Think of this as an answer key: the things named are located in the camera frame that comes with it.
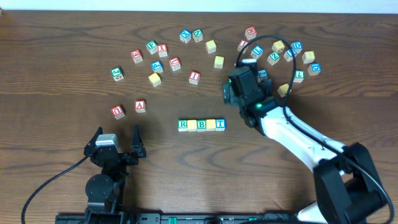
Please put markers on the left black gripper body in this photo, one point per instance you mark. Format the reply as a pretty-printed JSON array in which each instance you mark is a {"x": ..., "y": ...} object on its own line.
[{"x": 121, "y": 156}]

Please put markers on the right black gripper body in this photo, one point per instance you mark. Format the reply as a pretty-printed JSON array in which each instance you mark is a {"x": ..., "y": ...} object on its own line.
[{"x": 227, "y": 94}]

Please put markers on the blue T letter block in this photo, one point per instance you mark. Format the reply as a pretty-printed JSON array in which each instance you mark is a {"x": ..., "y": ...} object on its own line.
[{"x": 220, "y": 124}]

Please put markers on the yellow O letter block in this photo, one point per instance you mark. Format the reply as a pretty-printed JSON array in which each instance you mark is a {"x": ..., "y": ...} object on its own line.
[{"x": 210, "y": 125}]

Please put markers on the green R letter block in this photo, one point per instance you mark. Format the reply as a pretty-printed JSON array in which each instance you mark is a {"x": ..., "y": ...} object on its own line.
[{"x": 182, "y": 125}]

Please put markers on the green B letter block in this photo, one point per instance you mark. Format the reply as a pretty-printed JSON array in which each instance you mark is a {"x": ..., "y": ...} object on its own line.
[{"x": 201, "y": 125}]

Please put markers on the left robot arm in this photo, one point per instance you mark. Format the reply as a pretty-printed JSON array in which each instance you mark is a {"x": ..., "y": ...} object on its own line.
[{"x": 105, "y": 191}]

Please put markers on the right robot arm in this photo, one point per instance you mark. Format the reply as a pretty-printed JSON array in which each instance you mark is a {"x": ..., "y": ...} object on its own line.
[{"x": 347, "y": 186}]

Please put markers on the blue Z letter block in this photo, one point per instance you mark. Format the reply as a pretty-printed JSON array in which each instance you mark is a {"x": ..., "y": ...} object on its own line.
[{"x": 262, "y": 75}]

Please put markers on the blue L letter block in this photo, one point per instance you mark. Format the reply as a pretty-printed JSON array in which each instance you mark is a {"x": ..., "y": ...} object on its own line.
[{"x": 256, "y": 52}]

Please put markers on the red U block left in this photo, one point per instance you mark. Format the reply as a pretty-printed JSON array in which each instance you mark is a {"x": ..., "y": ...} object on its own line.
[{"x": 118, "y": 112}]

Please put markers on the red u block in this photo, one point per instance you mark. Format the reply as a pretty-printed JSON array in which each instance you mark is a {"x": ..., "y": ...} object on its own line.
[
  {"x": 118, "y": 112},
  {"x": 175, "y": 63}
]

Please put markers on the red A letter block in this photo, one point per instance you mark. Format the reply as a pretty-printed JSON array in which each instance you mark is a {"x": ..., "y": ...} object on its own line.
[{"x": 140, "y": 106}]

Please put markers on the green Z letter block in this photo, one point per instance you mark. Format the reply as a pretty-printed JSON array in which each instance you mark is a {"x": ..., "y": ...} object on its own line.
[{"x": 273, "y": 58}]

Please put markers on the red I block upper right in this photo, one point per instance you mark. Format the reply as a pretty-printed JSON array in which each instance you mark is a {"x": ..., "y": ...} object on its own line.
[{"x": 242, "y": 44}]

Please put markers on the red i block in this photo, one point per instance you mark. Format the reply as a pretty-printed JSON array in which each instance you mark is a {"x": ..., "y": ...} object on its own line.
[
  {"x": 194, "y": 77},
  {"x": 242, "y": 44}
]

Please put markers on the red I block centre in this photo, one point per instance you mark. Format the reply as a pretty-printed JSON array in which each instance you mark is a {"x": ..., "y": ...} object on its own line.
[{"x": 194, "y": 77}]

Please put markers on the yellow C letter block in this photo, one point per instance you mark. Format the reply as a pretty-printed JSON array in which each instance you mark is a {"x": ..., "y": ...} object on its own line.
[{"x": 211, "y": 46}]

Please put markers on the red H letter block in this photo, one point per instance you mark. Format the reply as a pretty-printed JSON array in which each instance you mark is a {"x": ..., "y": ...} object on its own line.
[{"x": 250, "y": 33}]

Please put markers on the blue S letter block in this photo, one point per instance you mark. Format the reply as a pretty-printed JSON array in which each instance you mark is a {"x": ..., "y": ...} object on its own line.
[{"x": 290, "y": 54}]

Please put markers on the green L letter block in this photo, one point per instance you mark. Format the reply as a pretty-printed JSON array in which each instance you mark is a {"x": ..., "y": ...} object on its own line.
[{"x": 299, "y": 76}]

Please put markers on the blue D block upper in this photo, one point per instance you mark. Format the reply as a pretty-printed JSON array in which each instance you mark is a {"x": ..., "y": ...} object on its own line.
[{"x": 297, "y": 46}]

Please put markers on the blue d block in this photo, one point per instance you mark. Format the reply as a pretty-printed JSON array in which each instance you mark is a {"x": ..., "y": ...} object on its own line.
[
  {"x": 297, "y": 46},
  {"x": 314, "y": 69}
]

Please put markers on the yellow 8 letter block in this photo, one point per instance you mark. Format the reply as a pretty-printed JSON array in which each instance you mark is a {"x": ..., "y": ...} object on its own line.
[{"x": 308, "y": 57}]

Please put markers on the red U block centre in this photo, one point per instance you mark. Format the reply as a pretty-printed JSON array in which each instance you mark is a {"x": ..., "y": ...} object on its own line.
[{"x": 175, "y": 63}]

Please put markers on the blue D block right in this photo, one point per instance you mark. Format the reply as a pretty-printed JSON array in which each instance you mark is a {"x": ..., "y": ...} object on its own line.
[{"x": 314, "y": 69}]

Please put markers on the green J letter block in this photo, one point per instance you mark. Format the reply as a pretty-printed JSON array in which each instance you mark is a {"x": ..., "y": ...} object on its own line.
[{"x": 117, "y": 74}]

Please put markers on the blue X letter block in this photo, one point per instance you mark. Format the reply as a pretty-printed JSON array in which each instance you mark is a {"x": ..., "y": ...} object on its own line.
[{"x": 185, "y": 36}]

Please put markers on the blue P letter block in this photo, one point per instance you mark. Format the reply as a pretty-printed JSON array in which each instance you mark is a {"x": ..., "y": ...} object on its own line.
[{"x": 157, "y": 66}]

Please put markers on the red Y letter block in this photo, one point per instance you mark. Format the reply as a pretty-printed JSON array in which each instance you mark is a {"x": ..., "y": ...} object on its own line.
[{"x": 162, "y": 50}]

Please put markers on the red G letter block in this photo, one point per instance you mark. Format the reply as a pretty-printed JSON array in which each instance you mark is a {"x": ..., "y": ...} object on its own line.
[{"x": 136, "y": 56}]

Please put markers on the green F letter block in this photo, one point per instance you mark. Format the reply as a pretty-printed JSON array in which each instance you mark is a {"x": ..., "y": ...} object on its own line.
[{"x": 152, "y": 47}]

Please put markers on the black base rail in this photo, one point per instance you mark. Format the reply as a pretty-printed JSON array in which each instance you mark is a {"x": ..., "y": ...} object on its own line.
[{"x": 156, "y": 218}]

